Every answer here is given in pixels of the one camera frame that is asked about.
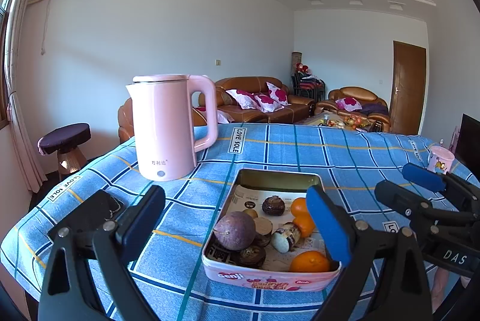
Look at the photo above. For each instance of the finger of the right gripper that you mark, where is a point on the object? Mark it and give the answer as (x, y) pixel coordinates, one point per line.
(464, 198)
(440, 183)

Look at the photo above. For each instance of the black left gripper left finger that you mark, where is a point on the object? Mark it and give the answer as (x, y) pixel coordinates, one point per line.
(68, 290)

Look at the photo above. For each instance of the orange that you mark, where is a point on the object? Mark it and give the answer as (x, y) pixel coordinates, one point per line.
(310, 261)
(305, 224)
(299, 207)

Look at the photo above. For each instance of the dark mangosteen shell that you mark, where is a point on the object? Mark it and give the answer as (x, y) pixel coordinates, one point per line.
(273, 206)

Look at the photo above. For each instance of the purple passion fruit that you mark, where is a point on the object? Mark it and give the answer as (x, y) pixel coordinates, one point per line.
(235, 231)

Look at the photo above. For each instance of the coffee table with fruits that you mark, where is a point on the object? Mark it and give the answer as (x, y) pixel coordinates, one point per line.
(351, 122)

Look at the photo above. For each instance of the pink cartoon cup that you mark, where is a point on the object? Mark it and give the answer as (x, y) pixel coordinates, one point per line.
(440, 160)

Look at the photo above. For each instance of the black monitor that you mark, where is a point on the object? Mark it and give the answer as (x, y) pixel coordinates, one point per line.
(468, 144)

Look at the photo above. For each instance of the pink metal tin box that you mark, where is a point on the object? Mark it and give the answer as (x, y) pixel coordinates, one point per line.
(256, 278)

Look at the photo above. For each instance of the black phone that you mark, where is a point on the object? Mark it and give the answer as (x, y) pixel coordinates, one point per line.
(97, 209)

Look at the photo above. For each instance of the brown wooden door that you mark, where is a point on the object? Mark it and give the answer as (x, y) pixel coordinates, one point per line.
(408, 88)

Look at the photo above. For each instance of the brown leather armchair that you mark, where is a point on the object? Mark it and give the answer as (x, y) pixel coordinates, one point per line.
(357, 101)

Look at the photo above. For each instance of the pink curtain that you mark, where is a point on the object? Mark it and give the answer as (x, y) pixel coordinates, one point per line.
(26, 155)

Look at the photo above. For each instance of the purple cushioned stool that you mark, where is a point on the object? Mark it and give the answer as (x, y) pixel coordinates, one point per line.
(65, 142)

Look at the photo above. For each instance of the long brown leather sofa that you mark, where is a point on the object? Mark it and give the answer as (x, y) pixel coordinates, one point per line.
(259, 99)

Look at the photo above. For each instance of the stacked dark chairs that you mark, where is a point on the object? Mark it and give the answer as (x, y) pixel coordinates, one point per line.
(307, 85)

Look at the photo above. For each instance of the brown chair behind kettle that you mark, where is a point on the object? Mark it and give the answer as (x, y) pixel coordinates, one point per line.
(125, 121)

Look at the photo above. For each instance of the pink electric kettle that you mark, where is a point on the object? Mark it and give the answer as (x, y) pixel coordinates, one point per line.
(163, 123)

